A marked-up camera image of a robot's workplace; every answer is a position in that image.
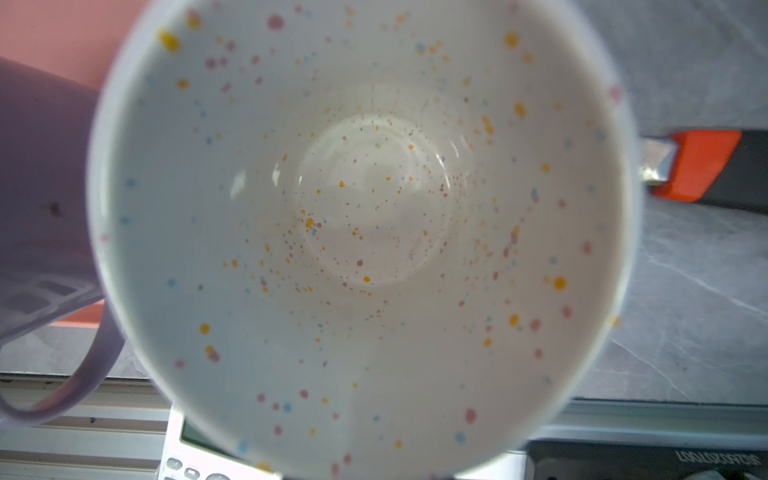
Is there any cream mug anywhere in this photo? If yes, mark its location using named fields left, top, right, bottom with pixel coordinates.
left=87, top=1, right=643, bottom=479

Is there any white mug purple handle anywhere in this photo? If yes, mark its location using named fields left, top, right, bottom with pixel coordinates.
left=0, top=56, right=127, bottom=427

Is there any orange black utility knife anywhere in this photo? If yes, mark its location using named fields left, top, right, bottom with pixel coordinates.
left=640, top=129, right=767, bottom=215

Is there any pink tray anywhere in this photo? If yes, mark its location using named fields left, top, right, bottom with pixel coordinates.
left=0, top=0, right=151, bottom=328

